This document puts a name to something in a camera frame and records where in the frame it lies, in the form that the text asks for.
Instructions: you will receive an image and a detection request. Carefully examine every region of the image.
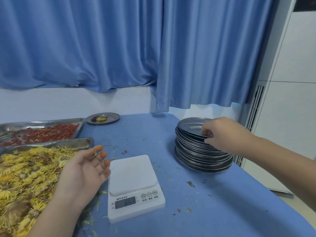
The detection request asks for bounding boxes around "person's left hand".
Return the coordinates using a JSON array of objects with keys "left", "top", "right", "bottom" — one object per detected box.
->
[{"left": 53, "top": 145, "right": 111, "bottom": 209}]

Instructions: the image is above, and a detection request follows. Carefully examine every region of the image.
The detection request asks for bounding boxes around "person's right hand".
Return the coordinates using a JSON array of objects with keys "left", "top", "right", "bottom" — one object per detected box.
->
[{"left": 200, "top": 117, "right": 258, "bottom": 158}]

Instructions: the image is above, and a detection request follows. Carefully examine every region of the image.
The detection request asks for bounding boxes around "stack of steel plates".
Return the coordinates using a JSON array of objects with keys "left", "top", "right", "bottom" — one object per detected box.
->
[{"left": 174, "top": 117, "right": 234, "bottom": 173}]

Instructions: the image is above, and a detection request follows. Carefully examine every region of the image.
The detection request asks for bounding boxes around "white digital kitchen scale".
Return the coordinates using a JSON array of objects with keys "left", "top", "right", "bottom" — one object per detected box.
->
[{"left": 107, "top": 154, "right": 166, "bottom": 224}]

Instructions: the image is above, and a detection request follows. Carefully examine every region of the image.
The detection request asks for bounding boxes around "pile of yellow chrysanthemums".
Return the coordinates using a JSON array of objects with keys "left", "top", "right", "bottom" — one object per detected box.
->
[{"left": 0, "top": 146, "right": 79, "bottom": 237}]

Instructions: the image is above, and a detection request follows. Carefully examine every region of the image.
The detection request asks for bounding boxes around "person's right forearm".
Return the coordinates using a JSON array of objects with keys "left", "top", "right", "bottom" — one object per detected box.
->
[{"left": 247, "top": 135, "right": 316, "bottom": 213}]

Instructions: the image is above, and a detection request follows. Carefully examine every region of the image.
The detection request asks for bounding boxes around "rectangular steel tray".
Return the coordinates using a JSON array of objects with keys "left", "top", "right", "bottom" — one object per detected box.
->
[
  {"left": 0, "top": 137, "right": 95, "bottom": 237},
  {"left": 0, "top": 118, "right": 84, "bottom": 148}
]

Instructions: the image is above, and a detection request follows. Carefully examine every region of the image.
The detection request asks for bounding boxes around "white standing air conditioner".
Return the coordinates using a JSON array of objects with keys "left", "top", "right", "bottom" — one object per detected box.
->
[{"left": 233, "top": 0, "right": 316, "bottom": 195}]

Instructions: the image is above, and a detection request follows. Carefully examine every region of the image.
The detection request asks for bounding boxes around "blue tablecloth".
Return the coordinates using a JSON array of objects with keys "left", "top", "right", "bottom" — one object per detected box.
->
[{"left": 0, "top": 113, "right": 316, "bottom": 237}]

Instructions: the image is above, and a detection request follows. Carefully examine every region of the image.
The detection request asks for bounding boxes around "narrow blue curtain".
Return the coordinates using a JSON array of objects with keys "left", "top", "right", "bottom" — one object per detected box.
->
[{"left": 155, "top": 0, "right": 275, "bottom": 113}]

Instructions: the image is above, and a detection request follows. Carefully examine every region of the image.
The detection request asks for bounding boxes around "wide blue curtain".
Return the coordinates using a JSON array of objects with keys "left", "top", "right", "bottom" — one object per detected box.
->
[{"left": 0, "top": 0, "right": 161, "bottom": 93}]

